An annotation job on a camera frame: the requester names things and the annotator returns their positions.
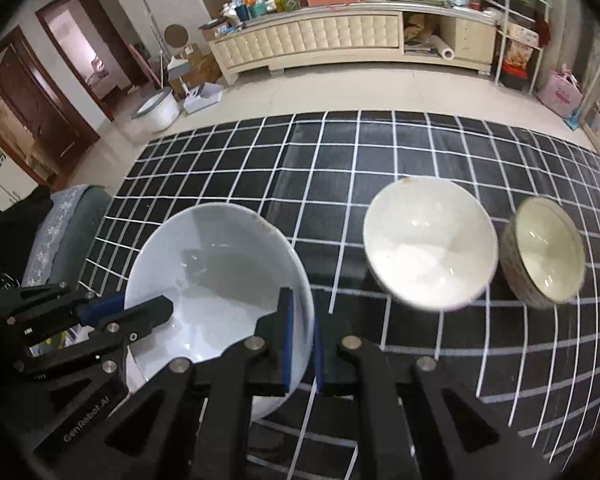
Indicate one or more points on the cream television cabinet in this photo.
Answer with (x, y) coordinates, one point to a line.
(305, 40)

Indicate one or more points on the white paper roll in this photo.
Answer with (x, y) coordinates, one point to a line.
(442, 47)

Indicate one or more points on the white bowl red mark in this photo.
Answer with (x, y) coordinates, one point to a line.
(205, 270)

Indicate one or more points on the white mop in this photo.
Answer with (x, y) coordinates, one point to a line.
(150, 30)

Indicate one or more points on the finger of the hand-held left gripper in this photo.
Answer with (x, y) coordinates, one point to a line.
(147, 312)
(102, 308)

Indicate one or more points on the brown open doorway frame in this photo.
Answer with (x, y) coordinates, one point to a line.
(125, 55)

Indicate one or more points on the white metal shelf rack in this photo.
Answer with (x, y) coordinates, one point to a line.
(525, 20)

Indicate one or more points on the brown wooden door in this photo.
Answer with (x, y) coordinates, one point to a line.
(35, 110)

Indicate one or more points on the white mop bucket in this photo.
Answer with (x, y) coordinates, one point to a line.
(157, 110)

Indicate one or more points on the black garment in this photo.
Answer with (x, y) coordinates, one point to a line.
(15, 230)

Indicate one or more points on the grey embroidered sofa cover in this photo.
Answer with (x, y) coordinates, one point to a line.
(65, 230)

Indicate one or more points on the red printed gift box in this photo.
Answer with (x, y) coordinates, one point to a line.
(519, 57)

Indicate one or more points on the black white grid tablecloth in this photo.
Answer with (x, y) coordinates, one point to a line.
(330, 185)

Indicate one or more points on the green patterned bowl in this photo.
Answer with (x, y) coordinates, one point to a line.
(545, 255)

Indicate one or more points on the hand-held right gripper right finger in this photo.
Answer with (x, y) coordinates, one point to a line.
(320, 365)

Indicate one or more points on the white open box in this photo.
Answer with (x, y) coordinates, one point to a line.
(202, 97)

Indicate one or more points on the cardboard box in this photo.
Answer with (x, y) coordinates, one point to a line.
(200, 65)

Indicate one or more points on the pink bag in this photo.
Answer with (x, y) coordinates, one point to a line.
(560, 92)

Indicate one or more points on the round brown wall disc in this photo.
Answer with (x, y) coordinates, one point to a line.
(176, 35)

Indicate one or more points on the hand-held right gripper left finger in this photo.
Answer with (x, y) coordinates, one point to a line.
(286, 345)

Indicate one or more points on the cream white bowl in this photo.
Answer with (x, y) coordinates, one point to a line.
(430, 240)

